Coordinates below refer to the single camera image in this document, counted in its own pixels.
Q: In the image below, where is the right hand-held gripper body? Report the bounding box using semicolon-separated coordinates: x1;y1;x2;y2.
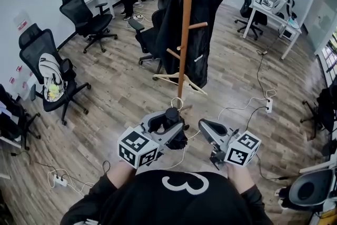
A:
209;129;262;171

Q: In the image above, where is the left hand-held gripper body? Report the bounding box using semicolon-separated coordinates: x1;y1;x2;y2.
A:
117;126;166;170

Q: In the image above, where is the brown wooden coat rack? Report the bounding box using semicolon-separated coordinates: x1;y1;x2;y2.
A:
165;0;209;115

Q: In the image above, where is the person's left forearm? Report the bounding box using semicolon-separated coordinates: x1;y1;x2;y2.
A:
106;160;136;189

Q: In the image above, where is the person's right forearm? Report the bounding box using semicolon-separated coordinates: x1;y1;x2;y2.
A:
226;164;257;194

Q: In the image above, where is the black jacket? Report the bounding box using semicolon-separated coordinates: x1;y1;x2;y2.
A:
155;0;225;89

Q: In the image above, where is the cream wooden clothes hanger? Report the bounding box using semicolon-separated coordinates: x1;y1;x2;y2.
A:
152;72;209;96

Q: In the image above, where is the person's black printed shirt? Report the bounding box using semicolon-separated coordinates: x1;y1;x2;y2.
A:
60;169;274;225

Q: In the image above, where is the grey shell chair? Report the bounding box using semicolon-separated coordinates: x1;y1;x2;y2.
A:
288;168;337;208

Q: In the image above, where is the white side table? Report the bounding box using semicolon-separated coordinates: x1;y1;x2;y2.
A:
299;158;337;174

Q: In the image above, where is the black office chair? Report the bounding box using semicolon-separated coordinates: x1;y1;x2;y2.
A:
234;0;268;41
300;86;337;140
59;0;118;54
128;0;172;81
18;23;92;126
0;84;42;151

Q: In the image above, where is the cream backpack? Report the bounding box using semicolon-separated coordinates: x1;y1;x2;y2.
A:
38;53;65;102

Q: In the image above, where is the white box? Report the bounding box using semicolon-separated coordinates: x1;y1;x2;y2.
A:
280;26;294;42

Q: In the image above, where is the teal item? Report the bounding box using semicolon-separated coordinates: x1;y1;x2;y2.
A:
288;18;301;30

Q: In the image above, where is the white and black backpack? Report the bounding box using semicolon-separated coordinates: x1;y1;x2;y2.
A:
272;0;295;16

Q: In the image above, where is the white power cable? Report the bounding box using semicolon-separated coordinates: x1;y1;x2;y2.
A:
157;89;277;171

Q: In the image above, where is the black power cable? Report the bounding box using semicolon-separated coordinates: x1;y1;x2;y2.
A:
244;51;286;181

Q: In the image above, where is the window with dark frame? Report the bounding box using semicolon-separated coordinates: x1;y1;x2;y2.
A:
320;31;337;87

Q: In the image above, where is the white and red wall sign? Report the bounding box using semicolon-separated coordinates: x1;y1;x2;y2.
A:
14;12;31;32

